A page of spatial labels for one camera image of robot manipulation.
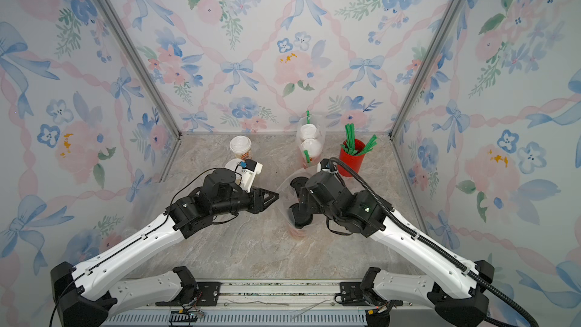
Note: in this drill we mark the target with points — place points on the clear plastic carrier bag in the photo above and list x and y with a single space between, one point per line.
317 120

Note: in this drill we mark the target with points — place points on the black-lid red cup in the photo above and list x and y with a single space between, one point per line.
297 184
301 221

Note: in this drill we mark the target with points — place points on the front left white-lid cup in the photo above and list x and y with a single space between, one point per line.
236 165

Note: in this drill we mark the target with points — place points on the aluminium corner post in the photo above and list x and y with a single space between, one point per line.
123 39
433 50

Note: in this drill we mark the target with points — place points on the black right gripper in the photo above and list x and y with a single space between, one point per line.
302 197

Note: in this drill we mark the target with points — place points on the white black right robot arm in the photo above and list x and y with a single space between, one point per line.
445 284

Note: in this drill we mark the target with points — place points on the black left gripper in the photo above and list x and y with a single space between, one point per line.
253 200

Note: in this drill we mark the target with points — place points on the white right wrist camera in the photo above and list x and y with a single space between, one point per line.
327 165

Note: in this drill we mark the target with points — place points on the red straw holder cup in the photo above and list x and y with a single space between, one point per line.
353 161

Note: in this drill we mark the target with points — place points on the left aluminium corner post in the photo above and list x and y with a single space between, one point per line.
123 39

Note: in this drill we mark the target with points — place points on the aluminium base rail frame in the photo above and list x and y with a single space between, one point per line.
279 302

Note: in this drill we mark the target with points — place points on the right aluminium corner post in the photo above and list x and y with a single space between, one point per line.
433 50

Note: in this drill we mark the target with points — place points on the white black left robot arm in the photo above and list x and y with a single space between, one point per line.
88 293

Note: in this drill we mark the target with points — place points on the back left white-lid cup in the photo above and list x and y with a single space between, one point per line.
240 146

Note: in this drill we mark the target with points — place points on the green wrapped straws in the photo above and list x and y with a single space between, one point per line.
350 147

